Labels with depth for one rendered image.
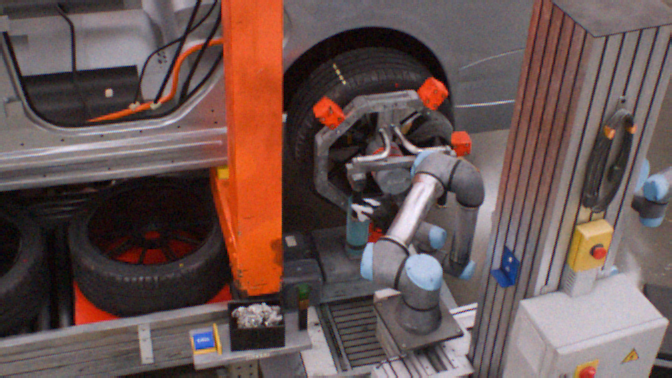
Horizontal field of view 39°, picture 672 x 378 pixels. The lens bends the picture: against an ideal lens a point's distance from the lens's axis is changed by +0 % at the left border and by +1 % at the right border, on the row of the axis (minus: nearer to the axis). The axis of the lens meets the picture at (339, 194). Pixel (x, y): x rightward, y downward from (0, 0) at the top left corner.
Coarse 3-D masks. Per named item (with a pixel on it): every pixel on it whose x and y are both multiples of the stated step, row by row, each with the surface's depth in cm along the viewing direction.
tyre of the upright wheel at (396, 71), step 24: (360, 48) 368; (384, 48) 370; (336, 72) 361; (360, 72) 356; (384, 72) 355; (408, 72) 359; (312, 96) 362; (336, 96) 353; (288, 120) 377; (312, 120) 357; (288, 144) 384; (312, 144) 364; (312, 168) 371
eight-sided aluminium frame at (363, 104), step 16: (368, 96) 352; (384, 96) 353; (400, 96) 355; (416, 96) 354; (352, 112) 349; (368, 112) 351; (432, 112) 359; (336, 128) 352; (448, 128) 366; (320, 144) 354; (320, 160) 359; (320, 176) 364; (320, 192) 369; (336, 192) 372; (400, 208) 385
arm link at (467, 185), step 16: (464, 176) 313; (480, 176) 317; (464, 192) 315; (480, 192) 316; (464, 208) 320; (464, 224) 324; (464, 240) 329; (448, 256) 340; (464, 256) 334; (448, 272) 340; (464, 272) 337
